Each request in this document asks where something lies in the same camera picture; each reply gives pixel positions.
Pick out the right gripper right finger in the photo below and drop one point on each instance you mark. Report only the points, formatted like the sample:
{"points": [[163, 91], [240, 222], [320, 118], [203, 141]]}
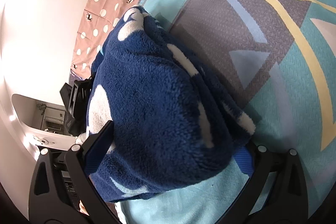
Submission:
{"points": [[275, 193]]}

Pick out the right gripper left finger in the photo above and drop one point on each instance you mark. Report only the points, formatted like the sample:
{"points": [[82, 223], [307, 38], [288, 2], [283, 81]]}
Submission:
{"points": [[61, 180]]}

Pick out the navy fleece star pajama top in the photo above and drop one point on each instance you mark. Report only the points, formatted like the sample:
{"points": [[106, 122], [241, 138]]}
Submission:
{"points": [[175, 124]]}

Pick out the person's left hand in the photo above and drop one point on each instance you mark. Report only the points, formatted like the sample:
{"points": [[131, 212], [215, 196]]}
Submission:
{"points": [[82, 208]]}

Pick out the teal grey patterned bedspread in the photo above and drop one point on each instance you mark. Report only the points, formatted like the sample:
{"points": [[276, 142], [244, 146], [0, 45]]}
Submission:
{"points": [[277, 59]]}

